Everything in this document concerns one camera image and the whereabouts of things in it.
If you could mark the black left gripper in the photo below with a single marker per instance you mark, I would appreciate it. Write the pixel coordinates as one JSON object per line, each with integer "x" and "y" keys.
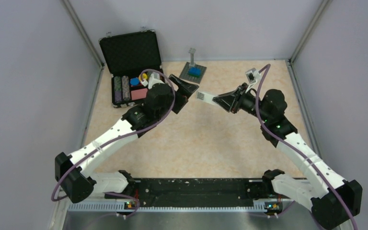
{"x": 185, "y": 90}

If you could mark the grey lego baseplate with bricks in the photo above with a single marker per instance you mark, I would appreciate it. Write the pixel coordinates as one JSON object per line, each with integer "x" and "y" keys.
{"x": 191, "y": 71}

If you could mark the blue poker chip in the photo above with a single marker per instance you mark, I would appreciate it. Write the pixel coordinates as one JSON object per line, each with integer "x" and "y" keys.
{"x": 134, "y": 82}

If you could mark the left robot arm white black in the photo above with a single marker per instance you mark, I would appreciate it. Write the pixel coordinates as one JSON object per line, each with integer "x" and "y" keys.
{"x": 164, "y": 95}

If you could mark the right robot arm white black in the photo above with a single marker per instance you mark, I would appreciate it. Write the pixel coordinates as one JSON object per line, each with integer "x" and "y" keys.
{"x": 332, "y": 200}

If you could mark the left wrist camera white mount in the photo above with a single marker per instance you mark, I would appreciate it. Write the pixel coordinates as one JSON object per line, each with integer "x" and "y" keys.
{"x": 153, "y": 79}

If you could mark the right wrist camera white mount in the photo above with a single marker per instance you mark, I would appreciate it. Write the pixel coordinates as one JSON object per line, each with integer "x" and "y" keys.
{"x": 253, "y": 76}

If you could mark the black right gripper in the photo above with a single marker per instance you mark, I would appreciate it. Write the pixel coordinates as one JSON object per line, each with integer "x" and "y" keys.
{"x": 231, "y": 101}

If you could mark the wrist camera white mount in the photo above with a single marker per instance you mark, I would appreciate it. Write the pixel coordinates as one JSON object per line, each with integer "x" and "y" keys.
{"x": 153, "y": 79}
{"x": 253, "y": 76}

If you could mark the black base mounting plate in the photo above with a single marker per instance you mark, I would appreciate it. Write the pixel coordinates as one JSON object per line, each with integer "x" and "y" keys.
{"x": 200, "y": 192}

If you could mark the white remote control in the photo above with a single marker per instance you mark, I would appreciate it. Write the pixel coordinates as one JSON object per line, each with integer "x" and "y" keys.
{"x": 206, "y": 97}

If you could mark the black poker chip case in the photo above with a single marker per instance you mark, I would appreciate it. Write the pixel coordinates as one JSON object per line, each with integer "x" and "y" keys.
{"x": 126, "y": 56}

